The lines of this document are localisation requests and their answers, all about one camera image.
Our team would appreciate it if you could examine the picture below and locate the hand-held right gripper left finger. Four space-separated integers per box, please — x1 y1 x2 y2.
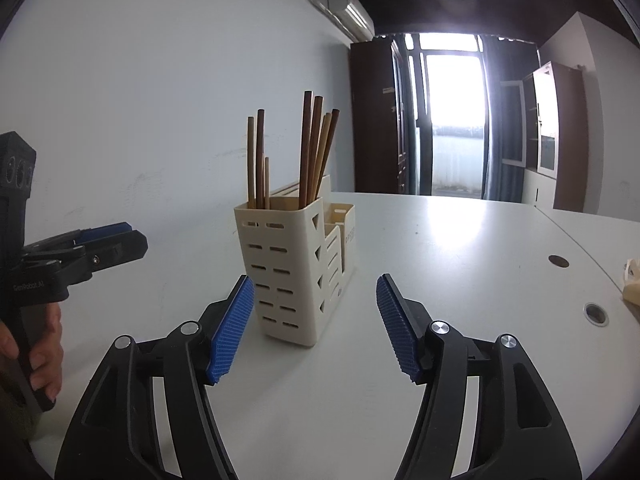
54 274 256 480

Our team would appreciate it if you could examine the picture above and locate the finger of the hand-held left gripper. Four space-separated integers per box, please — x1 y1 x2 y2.
22 222 133 257
25 230 149 288

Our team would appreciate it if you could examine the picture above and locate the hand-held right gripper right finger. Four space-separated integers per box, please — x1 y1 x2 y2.
376 273 583 480

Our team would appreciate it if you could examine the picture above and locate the cream plastic utensil holder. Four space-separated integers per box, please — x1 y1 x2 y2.
234 174 357 348

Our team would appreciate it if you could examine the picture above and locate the bunch of wooden chopsticks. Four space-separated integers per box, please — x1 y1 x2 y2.
246 91 341 211

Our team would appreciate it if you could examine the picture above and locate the person's left hand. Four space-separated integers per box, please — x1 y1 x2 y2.
0 304 65 402

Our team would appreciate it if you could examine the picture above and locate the dark wooden wardrobe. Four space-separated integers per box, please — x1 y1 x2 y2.
349 37 408 193

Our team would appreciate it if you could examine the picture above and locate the glass balcony door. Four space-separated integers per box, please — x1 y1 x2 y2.
407 32 488 198

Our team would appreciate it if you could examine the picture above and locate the brown paper bag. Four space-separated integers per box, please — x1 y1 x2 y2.
621 257 640 306

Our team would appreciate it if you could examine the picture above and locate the white and wood cabinet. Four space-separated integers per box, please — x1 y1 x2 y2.
500 61 586 211

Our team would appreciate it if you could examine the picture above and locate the white air conditioner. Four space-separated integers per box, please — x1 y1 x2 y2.
327 0 375 41

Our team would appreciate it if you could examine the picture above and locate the grey ringed table cable grommet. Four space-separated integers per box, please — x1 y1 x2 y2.
584 302 610 327

